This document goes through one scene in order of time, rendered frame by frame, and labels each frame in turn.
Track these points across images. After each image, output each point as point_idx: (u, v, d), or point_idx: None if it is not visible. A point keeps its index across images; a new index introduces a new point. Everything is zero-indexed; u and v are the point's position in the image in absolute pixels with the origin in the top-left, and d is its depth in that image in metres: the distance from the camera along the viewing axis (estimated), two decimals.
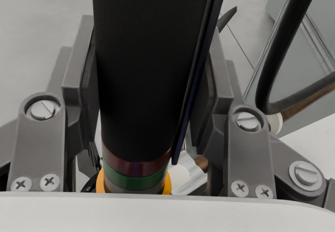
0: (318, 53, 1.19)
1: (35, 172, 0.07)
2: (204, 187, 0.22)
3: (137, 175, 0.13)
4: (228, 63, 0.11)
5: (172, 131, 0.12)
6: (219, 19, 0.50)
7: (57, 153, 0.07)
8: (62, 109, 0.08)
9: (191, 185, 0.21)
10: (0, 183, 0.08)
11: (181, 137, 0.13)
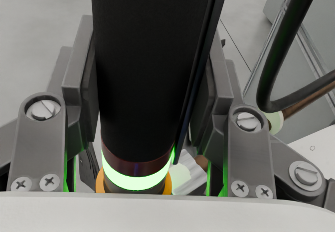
0: (310, 62, 1.23)
1: (35, 172, 0.07)
2: (205, 186, 0.22)
3: (138, 175, 0.13)
4: (228, 63, 0.11)
5: (173, 131, 0.12)
6: None
7: (57, 153, 0.07)
8: (62, 109, 0.08)
9: (191, 184, 0.20)
10: (0, 183, 0.08)
11: (182, 137, 0.13)
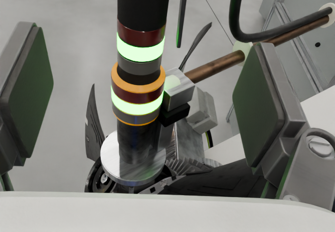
0: (299, 54, 1.32)
1: None
2: (191, 93, 0.28)
3: (141, 45, 0.20)
4: (284, 81, 0.11)
5: (163, 8, 0.19)
6: None
7: None
8: None
9: (180, 88, 0.27)
10: None
11: (181, 19, 0.20)
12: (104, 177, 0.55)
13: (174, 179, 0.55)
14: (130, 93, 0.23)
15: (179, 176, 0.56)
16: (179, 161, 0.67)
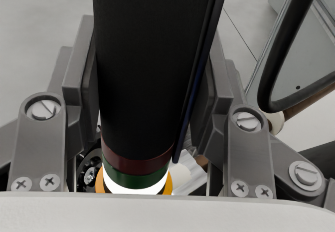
0: (330, 33, 1.12)
1: (36, 172, 0.07)
2: (205, 187, 0.21)
3: (138, 173, 0.13)
4: (228, 63, 0.11)
5: (173, 128, 0.12)
6: None
7: (57, 153, 0.07)
8: (62, 109, 0.08)
9: (192, 185, 0.20)
10: (1, 183, 0.08)
11: (182, 134, 0.13)
12: (89, 175, 0.35)
13: None
14: None
15: None
16: None
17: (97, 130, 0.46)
